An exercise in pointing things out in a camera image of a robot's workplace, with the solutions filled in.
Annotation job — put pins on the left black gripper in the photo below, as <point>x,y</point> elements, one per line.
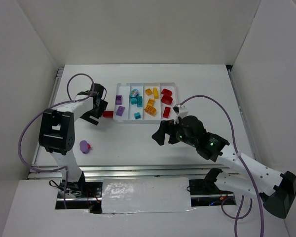
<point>92,114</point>

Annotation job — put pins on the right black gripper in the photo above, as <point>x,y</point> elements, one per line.
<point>169,132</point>

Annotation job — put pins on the red rectangular lego brick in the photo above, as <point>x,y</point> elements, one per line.
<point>108,114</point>

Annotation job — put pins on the purple curved lego brick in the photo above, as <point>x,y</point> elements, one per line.
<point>120,110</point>

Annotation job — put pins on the purple square lego brick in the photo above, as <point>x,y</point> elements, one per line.
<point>118,100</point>

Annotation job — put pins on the yellow butterfly lego brick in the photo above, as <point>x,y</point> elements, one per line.
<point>150,110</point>

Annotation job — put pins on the purple rounded lego brick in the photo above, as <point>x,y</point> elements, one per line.
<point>83,147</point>

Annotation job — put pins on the red curved lego brick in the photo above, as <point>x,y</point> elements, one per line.
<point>166,92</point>

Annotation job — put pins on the yellow square lego brick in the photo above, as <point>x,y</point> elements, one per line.
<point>148,92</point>

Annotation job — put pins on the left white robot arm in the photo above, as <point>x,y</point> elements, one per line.
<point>57,133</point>

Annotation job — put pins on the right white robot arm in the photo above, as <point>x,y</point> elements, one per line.
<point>276,190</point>

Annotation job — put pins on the white divided sorting tray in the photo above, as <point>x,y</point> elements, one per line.
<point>128,115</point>

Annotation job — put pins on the white foam board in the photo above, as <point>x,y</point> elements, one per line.
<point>148,195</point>

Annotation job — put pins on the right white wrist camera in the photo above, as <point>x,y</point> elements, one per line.
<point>181,112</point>

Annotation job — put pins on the aluminium frame rail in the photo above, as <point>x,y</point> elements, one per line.
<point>102,172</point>

